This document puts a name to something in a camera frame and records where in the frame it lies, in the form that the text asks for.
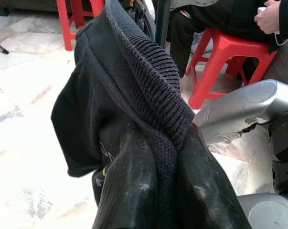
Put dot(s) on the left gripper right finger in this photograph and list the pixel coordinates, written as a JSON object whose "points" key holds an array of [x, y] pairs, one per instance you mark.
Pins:
{"points": [[205, 202]]}

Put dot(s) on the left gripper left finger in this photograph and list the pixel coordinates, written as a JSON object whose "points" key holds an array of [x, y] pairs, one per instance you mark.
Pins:
{"points": [[129, 190]]}

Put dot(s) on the black jacket with ribbed hem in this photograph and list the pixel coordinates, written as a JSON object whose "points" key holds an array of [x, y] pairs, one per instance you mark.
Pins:
{"points": [[98, 95]]}

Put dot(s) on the bystander's bare hand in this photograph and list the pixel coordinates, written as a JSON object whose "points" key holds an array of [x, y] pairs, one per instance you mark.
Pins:
{"points": [[269, 19]]}

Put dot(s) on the silver robot leg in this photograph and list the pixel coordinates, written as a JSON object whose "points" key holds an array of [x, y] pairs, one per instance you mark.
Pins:
{"points": [[258, 100]]}

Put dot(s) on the red plastic stool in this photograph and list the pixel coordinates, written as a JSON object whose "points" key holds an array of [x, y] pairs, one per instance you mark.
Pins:
{"points": [[229, 45], [67, 23]]}

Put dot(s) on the dark metal pole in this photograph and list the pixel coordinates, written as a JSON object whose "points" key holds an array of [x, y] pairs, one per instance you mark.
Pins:
{"points": [[163, 21]]}

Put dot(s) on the seated person in black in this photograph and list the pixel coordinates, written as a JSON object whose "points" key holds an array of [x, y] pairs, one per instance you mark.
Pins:
{"points": [[205, 14]]}

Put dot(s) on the white handheld controller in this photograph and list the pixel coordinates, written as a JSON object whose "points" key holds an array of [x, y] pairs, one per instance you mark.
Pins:
{"points": [[260, 9]]}

